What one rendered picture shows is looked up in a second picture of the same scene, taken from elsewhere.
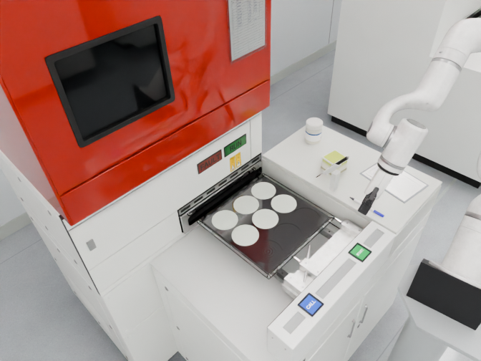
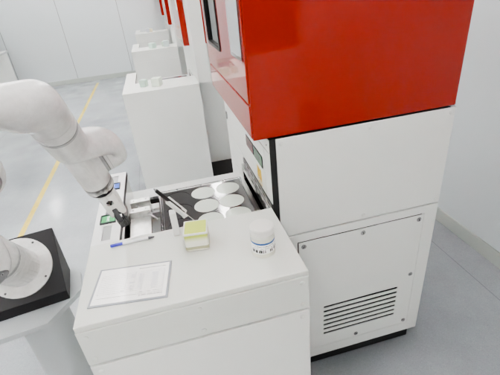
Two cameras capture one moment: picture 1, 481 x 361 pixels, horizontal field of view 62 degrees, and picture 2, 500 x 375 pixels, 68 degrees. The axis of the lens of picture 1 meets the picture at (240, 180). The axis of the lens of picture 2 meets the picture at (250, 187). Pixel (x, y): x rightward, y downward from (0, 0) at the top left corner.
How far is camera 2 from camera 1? 216 cm
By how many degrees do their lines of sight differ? 90
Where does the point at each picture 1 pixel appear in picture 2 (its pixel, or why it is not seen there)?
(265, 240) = (187, 199)
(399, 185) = (120, 281)
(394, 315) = not seen: outside the picture
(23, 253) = not seen: hidden behind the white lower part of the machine
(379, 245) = (97, 232)
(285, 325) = (118, 177)
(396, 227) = (93, 248)
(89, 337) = not seen: hidden behind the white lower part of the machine
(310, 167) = (220, 231)
